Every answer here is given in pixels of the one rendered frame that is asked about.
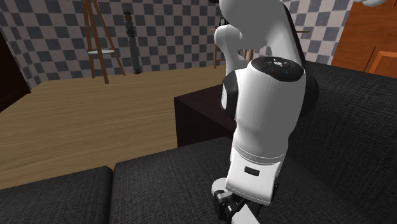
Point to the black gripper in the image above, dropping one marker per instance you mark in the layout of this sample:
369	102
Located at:
248	207

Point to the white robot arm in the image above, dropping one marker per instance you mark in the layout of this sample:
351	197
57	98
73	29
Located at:
263	108

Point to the white elongated object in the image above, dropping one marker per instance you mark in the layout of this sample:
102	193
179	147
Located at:
219	185

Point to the dark robot stand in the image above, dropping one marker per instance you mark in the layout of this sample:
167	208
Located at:
201	118

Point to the dark grey fabric sofa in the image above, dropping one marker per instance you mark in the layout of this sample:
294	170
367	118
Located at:
341	149

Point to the dark grey standing pole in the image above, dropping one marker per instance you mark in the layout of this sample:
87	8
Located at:
133	46

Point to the wooden tripod stand white shelf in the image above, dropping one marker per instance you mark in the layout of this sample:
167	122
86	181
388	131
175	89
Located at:
98	46

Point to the orange wooden door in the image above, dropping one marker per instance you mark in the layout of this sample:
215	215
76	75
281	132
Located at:
366	34

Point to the dark brown cabinet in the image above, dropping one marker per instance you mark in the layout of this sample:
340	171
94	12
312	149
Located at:
9	80

